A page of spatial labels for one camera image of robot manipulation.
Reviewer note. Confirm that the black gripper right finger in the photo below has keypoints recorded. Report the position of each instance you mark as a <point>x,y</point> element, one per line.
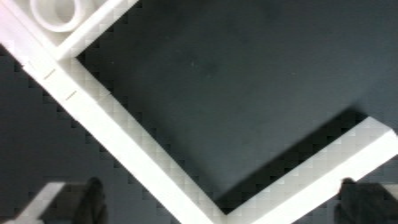
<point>369,203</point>

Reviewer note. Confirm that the white U-shaped obstacle fence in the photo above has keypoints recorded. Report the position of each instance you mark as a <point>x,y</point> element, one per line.
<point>218,100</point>

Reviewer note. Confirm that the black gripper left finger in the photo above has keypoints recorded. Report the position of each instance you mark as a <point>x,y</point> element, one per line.
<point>67,204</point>

